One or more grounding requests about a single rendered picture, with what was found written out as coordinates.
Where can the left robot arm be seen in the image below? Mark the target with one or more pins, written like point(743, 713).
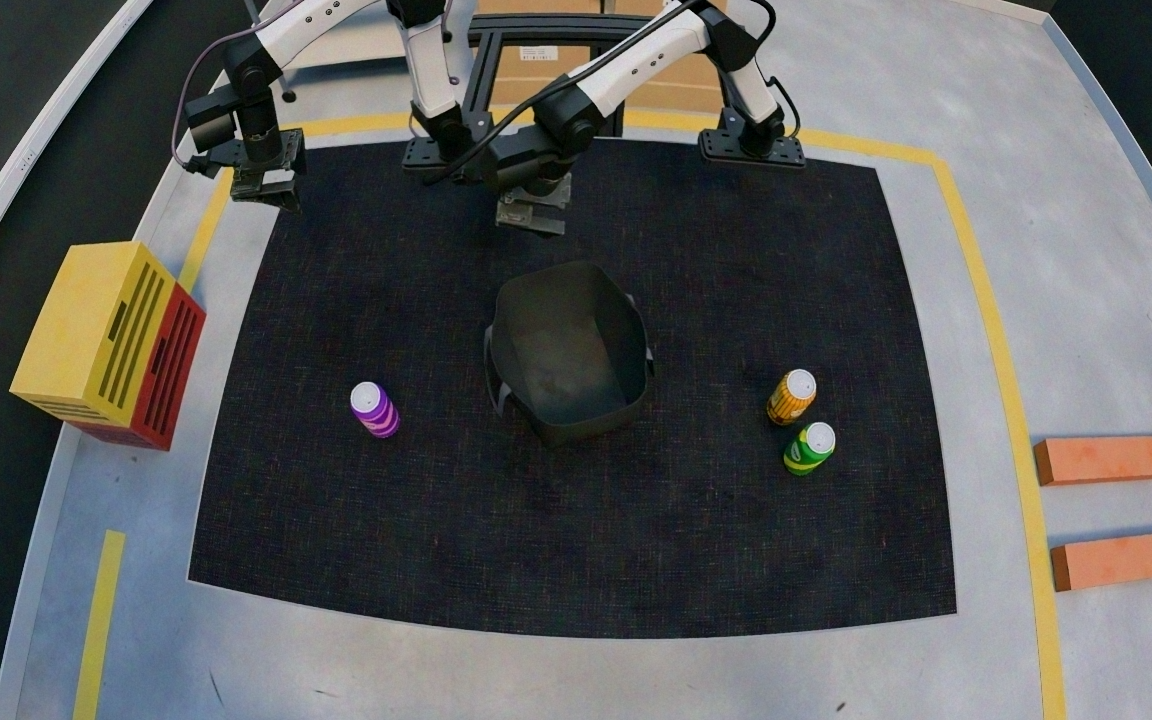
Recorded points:
point(513, 160)

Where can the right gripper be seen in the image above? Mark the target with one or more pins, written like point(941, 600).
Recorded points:
point(270, 151)

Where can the green and yellow drink can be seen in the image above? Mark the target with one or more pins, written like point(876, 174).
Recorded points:
point(813, 444)

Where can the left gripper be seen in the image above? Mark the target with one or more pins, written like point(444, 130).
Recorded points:
point(543, 192)

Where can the orange striped drink can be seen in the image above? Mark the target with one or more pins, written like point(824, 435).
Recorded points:
point(791, 397)

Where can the purple drink can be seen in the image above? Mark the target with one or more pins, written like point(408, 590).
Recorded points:
point(372, 406)

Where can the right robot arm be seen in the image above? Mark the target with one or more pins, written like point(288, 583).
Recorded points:
point(254, 61)

